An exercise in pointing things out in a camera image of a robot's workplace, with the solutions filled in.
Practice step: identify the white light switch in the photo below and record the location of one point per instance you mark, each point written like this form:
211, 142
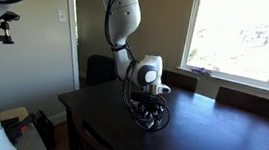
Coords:
61, 16

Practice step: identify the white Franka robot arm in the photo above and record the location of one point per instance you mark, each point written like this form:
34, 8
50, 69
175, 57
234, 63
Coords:
124, 13

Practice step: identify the white framed window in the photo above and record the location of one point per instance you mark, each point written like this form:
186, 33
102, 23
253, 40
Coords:
245, 39

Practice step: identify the black office chair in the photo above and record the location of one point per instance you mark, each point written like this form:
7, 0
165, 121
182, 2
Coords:
103, 71

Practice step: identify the black external camera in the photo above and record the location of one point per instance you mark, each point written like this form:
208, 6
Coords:
12, 16

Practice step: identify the cream coloured box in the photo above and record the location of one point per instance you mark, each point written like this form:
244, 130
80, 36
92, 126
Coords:
11, 113

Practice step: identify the white door frame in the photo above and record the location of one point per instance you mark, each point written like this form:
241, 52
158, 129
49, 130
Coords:
73, 51

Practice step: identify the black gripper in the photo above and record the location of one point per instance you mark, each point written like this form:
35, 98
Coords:
147, 107

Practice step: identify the black tool with red button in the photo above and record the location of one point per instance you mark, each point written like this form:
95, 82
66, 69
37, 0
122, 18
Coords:
40, 125

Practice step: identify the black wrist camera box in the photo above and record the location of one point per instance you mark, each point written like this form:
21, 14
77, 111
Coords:
149, 97

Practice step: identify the grey perforated platform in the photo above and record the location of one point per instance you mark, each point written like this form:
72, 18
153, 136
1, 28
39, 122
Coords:
30, 142

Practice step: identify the purple object on sill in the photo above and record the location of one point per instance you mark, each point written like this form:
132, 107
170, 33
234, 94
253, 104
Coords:
201, 71

